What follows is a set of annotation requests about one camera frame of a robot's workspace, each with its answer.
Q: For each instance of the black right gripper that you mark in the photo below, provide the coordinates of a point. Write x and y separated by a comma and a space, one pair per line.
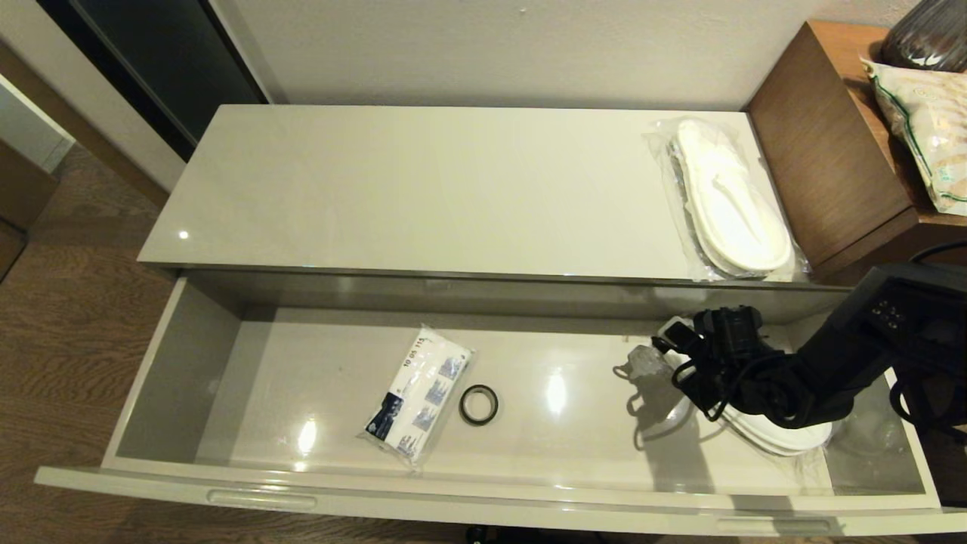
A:
729, 332

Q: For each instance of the white slippers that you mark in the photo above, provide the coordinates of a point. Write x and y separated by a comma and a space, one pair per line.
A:
725, 204
786, 442

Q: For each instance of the glossy white wide drawer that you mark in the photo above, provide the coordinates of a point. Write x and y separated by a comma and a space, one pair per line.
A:
317, 393

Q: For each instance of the white tissue packet blue print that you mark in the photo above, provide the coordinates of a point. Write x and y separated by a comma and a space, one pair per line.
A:
419, 393

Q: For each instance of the brown wooden side table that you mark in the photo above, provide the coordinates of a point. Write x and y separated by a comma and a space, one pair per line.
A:
823, 151

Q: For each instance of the clear snack bag green print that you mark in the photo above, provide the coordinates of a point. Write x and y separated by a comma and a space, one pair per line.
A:
933, 128

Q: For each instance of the dark ribbed glass vase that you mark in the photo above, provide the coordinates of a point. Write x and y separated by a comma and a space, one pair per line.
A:
929, 34

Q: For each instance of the dark sliding door panel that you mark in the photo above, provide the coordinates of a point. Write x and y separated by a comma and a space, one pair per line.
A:
166, 60

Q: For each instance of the brown cabinet with white top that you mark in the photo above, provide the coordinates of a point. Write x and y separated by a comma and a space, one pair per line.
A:
23, 189

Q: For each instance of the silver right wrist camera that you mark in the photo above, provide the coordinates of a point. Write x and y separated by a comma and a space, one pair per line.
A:
675, 332

